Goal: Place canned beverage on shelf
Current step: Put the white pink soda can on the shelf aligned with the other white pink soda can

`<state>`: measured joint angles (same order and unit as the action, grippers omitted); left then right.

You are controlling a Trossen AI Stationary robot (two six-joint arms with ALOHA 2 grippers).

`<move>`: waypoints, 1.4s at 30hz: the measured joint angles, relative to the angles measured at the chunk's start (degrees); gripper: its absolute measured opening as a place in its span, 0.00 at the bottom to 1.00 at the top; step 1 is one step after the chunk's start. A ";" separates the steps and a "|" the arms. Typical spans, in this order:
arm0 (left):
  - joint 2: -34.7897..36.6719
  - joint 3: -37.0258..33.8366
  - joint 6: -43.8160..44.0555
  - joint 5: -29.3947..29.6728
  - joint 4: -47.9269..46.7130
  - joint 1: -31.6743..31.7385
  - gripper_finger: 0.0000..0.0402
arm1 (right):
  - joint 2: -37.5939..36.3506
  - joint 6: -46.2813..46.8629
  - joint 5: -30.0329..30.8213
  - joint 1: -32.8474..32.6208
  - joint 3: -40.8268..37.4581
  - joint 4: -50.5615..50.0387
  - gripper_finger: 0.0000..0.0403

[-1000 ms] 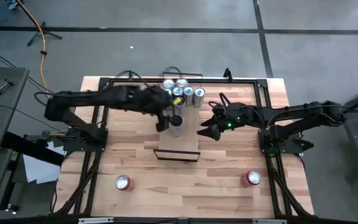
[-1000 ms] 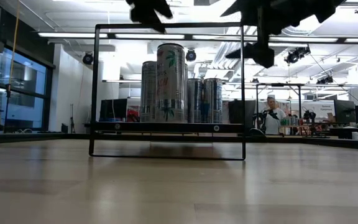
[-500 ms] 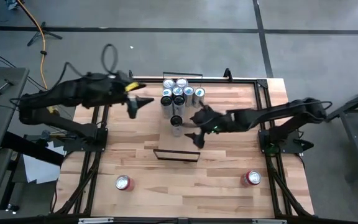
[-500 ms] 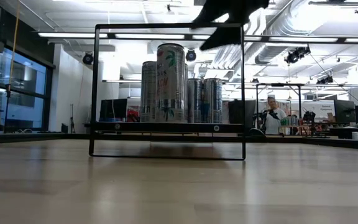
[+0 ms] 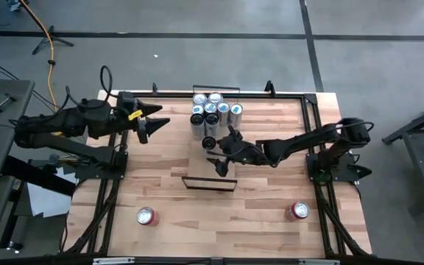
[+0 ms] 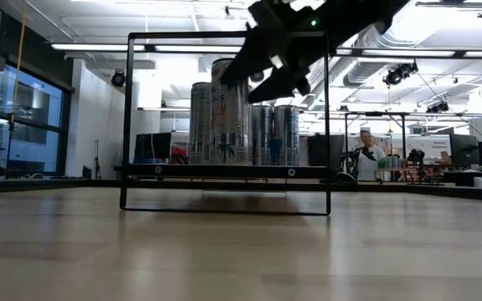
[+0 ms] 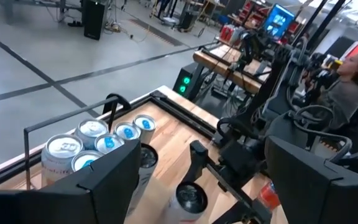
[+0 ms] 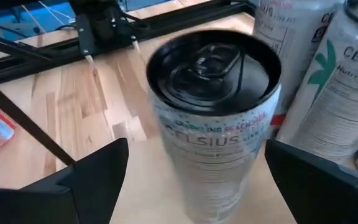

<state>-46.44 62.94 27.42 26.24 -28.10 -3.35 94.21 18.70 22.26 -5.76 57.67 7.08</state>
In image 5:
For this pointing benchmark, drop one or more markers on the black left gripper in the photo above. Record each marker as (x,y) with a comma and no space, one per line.
(127,119)

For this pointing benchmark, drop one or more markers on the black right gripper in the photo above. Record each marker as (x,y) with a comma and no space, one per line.
(243,151)

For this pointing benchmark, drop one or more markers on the white pink beverage can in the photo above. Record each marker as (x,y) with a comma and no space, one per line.
(215,97)
(200,98)

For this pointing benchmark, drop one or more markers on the red beverage can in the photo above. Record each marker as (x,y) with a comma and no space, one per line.
(299,210)
(145,216)

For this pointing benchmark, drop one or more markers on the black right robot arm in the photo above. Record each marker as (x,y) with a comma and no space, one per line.
(307,141)

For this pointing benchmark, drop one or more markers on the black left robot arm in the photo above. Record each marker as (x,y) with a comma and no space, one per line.
(68,125)

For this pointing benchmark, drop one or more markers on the black metal wood shelf rack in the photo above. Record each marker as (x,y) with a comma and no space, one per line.
(212,169)

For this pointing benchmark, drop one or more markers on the black beam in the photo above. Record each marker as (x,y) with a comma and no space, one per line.
(39,176)

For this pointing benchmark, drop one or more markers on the black tripod stand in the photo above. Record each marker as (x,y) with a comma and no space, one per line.
(50,37)

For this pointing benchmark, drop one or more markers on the white paper sheet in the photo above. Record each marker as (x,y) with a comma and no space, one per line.
(46,200)

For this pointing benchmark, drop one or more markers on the grey desk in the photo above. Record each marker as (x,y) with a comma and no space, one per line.
(2,121)

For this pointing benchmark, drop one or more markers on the black side table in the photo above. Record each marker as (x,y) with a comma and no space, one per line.
(418,147)

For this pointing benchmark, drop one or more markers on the black aluminium table frame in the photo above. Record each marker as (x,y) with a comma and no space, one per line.
(175,95)

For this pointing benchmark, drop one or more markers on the silver bracket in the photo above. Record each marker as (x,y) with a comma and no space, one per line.
(318,262)
(113,261)

